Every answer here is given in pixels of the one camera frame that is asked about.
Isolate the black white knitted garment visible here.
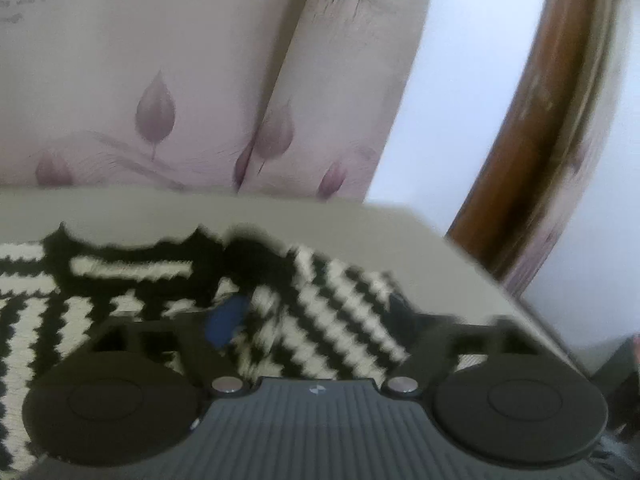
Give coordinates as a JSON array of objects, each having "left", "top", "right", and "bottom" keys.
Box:
[{"left": 0, "top": 223, "right": 482, "bottom": 476}]

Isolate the pink leaf print curtain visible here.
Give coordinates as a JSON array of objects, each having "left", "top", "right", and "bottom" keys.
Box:
[{"left": 1, "top": 0, "right": 430, "bottom": 200}]

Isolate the beige woven mattress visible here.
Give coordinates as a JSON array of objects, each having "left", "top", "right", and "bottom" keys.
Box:
[{"left": 1, "top": 186, "right": 571, "bottom": 362}]

